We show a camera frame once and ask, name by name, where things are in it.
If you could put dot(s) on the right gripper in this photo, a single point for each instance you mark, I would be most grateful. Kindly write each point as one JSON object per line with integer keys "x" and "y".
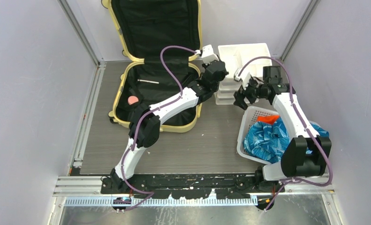
{"x": 240, "y": 97}

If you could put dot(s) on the white perforated plastic basket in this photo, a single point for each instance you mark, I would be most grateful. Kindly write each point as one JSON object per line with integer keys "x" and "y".
{"x": 291, "y": 141}

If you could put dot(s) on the orange garment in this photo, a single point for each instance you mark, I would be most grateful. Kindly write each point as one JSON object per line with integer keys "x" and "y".
{"x": 268, "y": 119}

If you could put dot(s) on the white divided organizer tray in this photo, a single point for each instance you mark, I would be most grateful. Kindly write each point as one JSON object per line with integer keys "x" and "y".
{"x": 236, "y": 56}

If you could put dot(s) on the blue patterned garment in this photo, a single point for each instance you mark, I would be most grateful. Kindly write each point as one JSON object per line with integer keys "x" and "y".
{"x": 267, "y": 142}

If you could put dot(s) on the yellow hard-shell suitcase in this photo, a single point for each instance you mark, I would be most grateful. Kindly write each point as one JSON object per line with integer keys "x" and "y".
{"x": 159, "y": 37}

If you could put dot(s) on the clear bottle pink cap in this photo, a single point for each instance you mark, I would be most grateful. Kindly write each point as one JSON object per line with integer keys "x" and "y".
{"x": 132, "y": 100}

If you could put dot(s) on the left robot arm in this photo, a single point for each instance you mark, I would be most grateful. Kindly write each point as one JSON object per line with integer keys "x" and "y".
{"x": 147, "y": 119}

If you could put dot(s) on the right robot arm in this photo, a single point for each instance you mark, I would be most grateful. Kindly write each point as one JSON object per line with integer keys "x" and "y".
{"x": 279, "y": 91}

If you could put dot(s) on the silver pen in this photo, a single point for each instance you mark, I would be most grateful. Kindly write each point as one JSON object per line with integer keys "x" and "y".
{"x": 148, "y": 81}

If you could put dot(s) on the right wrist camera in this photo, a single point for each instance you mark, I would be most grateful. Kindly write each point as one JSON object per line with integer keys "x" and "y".
{"x": 242, "y": 77}

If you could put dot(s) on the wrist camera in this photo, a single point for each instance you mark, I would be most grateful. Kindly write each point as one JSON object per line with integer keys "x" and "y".
{"x": 242, "y": 77}
{"x": 207, "y": 54}

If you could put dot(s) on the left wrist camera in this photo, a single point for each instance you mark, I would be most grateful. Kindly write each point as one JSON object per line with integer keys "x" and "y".
{"x": 207, "y": 54}

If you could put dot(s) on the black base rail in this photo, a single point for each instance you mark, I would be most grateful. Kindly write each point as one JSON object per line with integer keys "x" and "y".
{"x": 190, "y": 186}

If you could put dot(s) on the slotted metal cable duct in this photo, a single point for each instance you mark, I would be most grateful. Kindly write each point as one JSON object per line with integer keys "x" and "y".
{"x": 116, "y": 201}

